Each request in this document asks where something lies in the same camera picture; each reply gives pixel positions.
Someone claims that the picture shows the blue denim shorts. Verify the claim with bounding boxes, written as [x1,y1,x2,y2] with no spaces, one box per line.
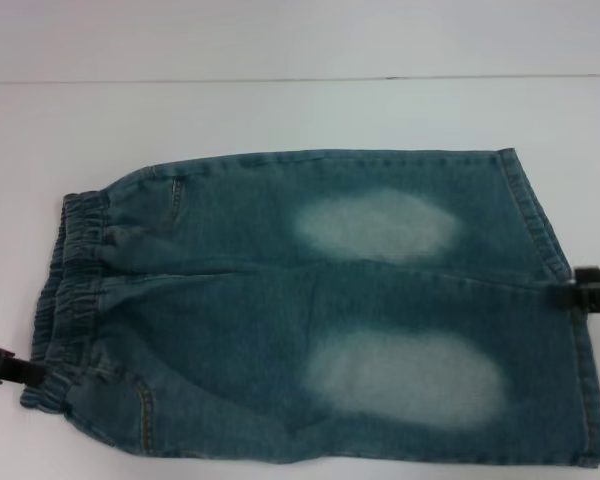
[19,147,600,471]

